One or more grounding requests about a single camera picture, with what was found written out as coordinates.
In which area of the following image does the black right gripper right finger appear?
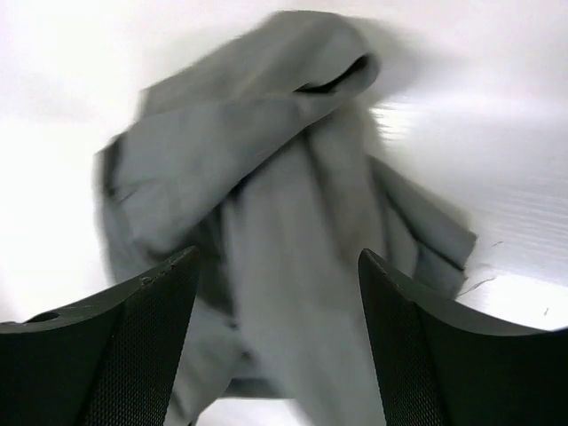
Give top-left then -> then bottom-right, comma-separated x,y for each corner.
359,250 -> 567,426

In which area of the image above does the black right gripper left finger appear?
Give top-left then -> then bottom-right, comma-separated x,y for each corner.
1,248 -> 199,426

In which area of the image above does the grey pleated skirt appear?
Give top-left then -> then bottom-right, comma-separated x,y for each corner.
99,11 -> 477,425

